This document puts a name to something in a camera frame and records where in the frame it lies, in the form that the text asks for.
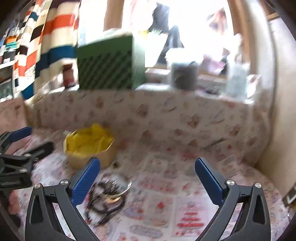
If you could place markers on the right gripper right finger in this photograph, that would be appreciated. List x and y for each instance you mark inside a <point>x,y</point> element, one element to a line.
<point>253,221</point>

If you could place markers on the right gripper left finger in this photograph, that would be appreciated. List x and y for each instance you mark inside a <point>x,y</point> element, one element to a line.
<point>41,220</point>

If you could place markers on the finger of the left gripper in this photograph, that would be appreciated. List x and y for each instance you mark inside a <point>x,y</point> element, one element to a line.
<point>7,138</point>
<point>39,152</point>

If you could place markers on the gold octagonal jewelry box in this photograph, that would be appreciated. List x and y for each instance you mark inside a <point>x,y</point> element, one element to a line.
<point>105,157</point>

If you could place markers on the person's left hand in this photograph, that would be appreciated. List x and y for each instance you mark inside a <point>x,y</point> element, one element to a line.
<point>14,205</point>

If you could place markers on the yellow tissue paper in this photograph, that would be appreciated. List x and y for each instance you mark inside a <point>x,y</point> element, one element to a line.
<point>89,140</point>

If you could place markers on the red jar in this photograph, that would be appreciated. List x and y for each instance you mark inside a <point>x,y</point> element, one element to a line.
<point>68,76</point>

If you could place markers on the bookshelf with items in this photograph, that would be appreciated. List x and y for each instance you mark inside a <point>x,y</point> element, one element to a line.
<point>8,53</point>

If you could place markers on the striped colourful blanket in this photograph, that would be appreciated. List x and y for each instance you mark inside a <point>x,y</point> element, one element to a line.
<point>47,45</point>

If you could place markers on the green checkered box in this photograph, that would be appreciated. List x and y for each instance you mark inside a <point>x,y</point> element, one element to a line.
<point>113,63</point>

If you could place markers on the clear spray bottle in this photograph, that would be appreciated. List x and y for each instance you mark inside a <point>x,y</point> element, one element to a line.
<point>237,70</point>

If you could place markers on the grey container white lid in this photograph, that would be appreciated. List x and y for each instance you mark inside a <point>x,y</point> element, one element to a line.
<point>183,65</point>

